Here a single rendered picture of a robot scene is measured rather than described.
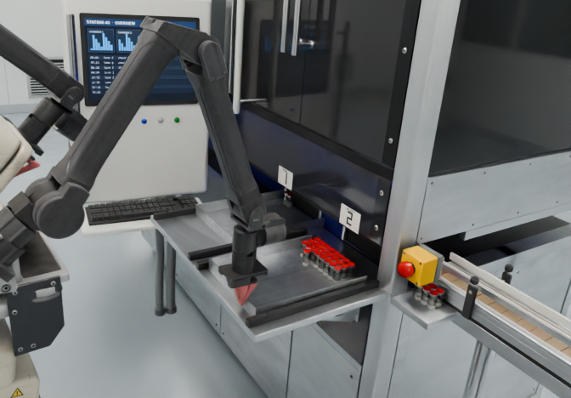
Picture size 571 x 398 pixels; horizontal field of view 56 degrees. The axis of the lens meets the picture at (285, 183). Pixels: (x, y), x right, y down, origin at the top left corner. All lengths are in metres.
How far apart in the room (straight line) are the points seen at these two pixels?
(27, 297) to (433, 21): 1.02
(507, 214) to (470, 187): 0.24
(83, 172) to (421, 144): 0.76
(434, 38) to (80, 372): 1.99
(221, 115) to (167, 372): 1.64
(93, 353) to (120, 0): 1.54
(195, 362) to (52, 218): 1.68
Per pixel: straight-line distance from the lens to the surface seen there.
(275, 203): 1.91
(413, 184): 1.33
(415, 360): 1.72
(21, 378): 1.33
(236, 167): 1.12
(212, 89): 1.04
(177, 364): 2.55
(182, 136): 2.07
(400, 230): 1.37
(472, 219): 1.58
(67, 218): 0.98
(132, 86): 0.97
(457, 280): 1.50
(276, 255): 1.57
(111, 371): 2.55
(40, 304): 1.20
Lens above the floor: 1.64
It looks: 21 degrees down
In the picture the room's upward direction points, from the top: 5 degrees clockwise
